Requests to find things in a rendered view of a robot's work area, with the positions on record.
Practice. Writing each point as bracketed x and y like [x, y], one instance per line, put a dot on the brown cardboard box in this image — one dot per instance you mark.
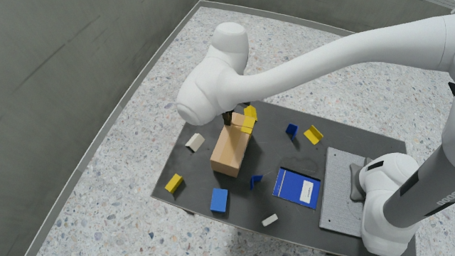
[230, 147]

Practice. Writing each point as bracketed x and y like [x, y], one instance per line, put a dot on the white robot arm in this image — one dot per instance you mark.
[390, 220]

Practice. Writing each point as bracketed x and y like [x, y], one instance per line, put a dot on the blue notebook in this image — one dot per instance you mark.
[297, 187]

